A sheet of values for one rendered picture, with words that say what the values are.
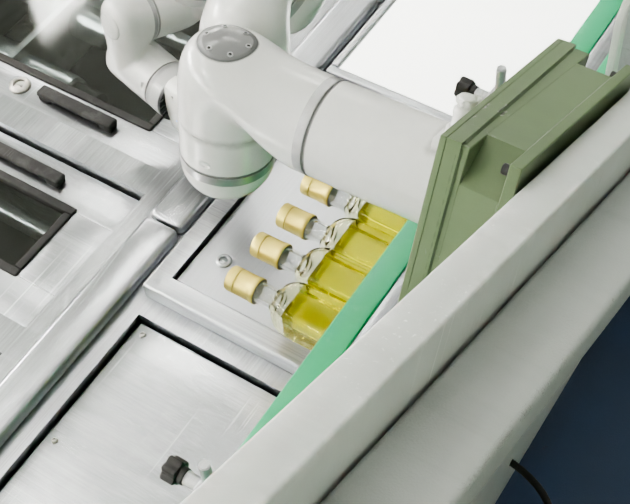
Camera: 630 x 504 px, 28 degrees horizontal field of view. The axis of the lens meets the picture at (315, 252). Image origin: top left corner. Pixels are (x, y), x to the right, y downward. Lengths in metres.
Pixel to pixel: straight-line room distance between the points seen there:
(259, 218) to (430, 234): 0.83
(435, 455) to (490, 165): 0.29
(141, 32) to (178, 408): 0.51
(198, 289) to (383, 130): 0.68
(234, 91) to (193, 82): 0.04
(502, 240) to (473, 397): 0.13
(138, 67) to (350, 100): 0.70
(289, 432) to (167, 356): 1.06
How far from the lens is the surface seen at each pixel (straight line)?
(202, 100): 1.17
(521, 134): 0.98
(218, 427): 1.65
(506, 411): 0.79
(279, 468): 0.64
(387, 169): 1.10
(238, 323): 1.68
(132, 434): 1.66
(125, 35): 1.75
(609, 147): 1.03
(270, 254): 1.57
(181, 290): 1.72
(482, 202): 0.95
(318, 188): 1.63
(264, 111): 1.14
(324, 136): 1.12
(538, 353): 0.84
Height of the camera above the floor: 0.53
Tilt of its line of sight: 21 degrees up
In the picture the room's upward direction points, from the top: 64 degrees counter-clockwise
